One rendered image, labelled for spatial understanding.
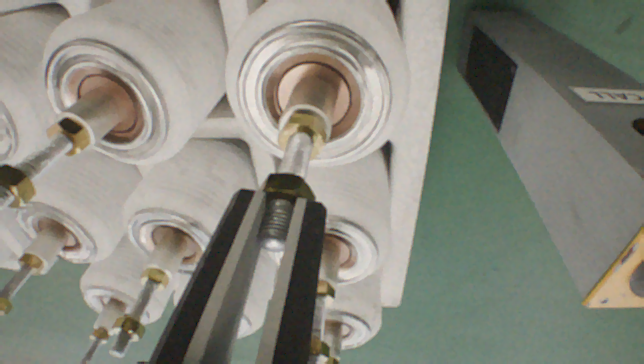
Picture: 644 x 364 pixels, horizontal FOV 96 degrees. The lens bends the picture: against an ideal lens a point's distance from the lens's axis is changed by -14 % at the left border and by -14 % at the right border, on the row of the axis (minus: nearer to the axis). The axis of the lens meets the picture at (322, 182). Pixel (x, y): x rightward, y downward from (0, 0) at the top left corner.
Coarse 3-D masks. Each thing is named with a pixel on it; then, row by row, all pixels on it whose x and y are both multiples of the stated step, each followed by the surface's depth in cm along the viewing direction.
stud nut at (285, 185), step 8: (272, 176) 10; (280, 176) 10; (288, 176) 10; (296, 176) 10; (264, 184) 10; (272, 184) 10; (280, 184) 10; (288, 184) 10; (296, 184) 10; (304, 184) 10; (272, 192) 10; (280, 192) 10; (288, 192) 10; (296, 192) 10; (304, 192) 10; (312, 192) 11; (288, 200) 10; (296, 200) 10
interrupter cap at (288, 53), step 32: (288, 32) 14; (320, 32) 14; (352, 32) 14; (256, 64) 15; (288, 64) 15; (320, 64) 15; (352, 64) 15; (384, 64) 15; (256, 96) 16; (288, 96) 16; (352, 96) 16; (384, 96) 15; (256, 128) 17; (352, 128) 17; (320, 160) 18
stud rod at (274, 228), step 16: (288, 144) 12; (304, 144) 12; (288, 160) 11; (304, 160) 12; (304, 176) 11; (272, 208) 10; (288, 208) 10; (272, 224) 9; (288, 224) 9; (272, 240) 9
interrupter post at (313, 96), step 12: (300, 84) 15; (312, 84) 15; (324, 84) 15; (300, 96) 14; (312, 96) 14; (324, 96) 14; (288, 108) 14; (300, 108) 13; (312, 108) 13; (324, 108) 14; (324, 120) 14
